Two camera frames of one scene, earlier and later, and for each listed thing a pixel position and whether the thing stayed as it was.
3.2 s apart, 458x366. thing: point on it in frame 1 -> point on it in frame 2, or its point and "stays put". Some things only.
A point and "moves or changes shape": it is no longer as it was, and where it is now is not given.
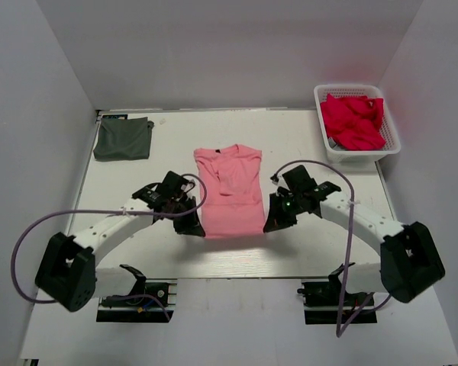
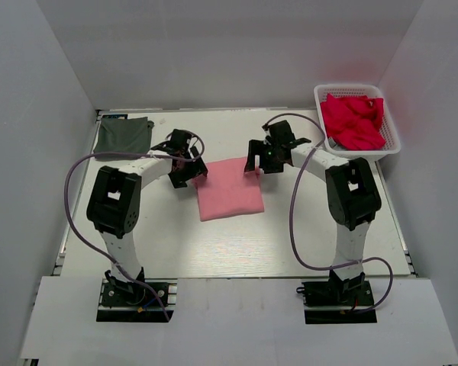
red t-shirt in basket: [354, 122] stays put
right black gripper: [277, 220] -> [256, 147]
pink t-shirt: [233, 205] moves or changes shape
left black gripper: [191, 226] -> [197, 168]
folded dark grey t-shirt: [124, 139] stays put
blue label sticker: [121, 117] stays put
